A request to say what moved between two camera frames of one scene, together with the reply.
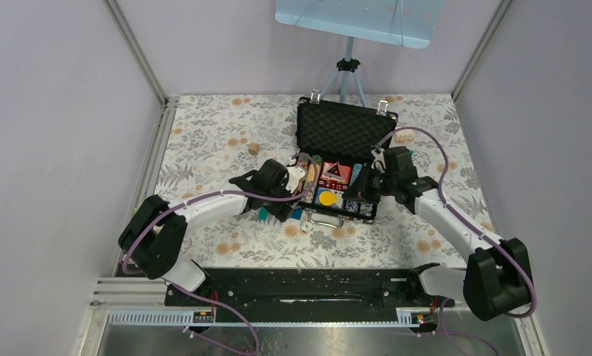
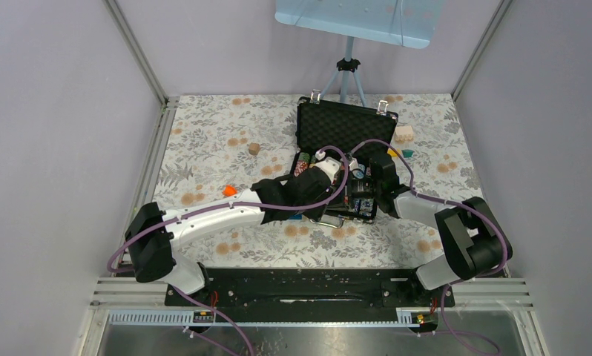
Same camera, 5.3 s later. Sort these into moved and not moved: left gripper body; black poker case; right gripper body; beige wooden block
Moved: left gripper body
Not moved: beige wooden block; black poker case; right gripper body
